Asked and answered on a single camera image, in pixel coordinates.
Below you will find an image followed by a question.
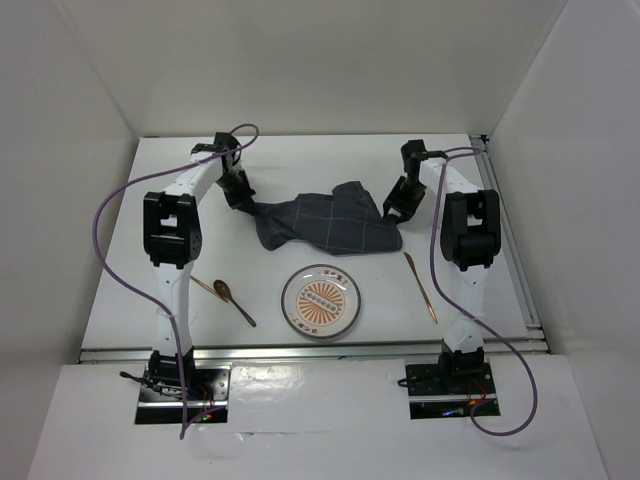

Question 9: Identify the copper knife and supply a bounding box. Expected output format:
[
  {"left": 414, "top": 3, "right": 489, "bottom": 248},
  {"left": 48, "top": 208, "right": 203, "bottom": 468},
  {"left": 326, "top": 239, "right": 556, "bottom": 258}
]
[{"left": 403, "top": 251, "right": 438, "bottom": 325}]

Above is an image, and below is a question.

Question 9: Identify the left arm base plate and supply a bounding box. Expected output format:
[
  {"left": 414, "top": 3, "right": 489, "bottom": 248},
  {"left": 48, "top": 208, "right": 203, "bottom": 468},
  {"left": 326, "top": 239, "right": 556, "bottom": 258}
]
[{"left": 119, "top": 367, "right": 231, "bottom": 425}]

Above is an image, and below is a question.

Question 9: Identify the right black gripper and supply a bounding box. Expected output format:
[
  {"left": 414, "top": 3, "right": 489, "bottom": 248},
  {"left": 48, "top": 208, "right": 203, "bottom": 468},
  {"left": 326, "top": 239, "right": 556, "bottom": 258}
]
[{"left": 382, "top": 176, "right": 427, "bottom": 224}]

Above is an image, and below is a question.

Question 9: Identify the front aluminium rail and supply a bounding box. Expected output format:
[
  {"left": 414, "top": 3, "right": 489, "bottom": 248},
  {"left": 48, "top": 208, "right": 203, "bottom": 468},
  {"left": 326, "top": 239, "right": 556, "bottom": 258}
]
[{"left": 79, "top": 335, "right": 549, "bottom": 365}]

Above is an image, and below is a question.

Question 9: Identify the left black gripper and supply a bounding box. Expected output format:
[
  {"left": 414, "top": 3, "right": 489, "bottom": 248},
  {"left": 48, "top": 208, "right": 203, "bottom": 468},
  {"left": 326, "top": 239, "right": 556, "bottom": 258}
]
[{"left": 214, "top": 169, "right": 257, "bottom": 216}]

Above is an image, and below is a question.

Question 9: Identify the dark grey checked cloth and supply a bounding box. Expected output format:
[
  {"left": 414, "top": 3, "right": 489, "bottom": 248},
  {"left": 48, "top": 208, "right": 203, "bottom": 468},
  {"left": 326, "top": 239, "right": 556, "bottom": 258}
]
[{"left": 254, "top": 181, "right": 403, "bottom": 256}]

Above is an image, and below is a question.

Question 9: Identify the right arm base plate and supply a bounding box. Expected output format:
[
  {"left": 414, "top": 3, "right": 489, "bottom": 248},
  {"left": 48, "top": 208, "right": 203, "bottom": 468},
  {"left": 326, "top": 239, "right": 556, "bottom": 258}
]
[{"left": 397, "top": 362, "right": 501, "bottom": 420}]

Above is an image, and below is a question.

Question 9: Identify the copper spoon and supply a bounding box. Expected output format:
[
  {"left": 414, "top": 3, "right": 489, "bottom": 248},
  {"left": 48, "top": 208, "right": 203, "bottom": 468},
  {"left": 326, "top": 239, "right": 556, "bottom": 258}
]
[{"left": 213, "top": 279, "right": 257, "bottom": 328}]

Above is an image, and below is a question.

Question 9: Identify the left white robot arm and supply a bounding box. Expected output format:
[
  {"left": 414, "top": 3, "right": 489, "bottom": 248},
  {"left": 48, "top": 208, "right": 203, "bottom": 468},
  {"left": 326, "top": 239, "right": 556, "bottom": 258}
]
[{"left": 143, "top": 132, "right": 256, "bottom": 399}]

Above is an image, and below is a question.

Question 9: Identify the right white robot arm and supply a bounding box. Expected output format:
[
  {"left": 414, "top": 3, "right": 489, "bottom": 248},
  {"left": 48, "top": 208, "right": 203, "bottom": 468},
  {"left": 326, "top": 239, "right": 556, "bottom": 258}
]
[{"left": 383, "top": 139, "right": 501, "bottom": 394}]

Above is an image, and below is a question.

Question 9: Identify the copper fork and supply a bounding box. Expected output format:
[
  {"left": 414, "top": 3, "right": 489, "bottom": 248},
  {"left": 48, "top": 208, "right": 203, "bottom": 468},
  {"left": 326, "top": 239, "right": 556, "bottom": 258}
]
[{"left": 190, "top": 275, "right": 228, "bottom": 303}]

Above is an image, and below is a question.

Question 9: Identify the orange patterned plate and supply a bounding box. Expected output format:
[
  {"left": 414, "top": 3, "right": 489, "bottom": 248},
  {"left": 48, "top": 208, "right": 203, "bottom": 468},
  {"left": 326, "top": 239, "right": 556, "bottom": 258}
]
[{"left": 280, "top": 264, "right": 362, "bottom": 341}]

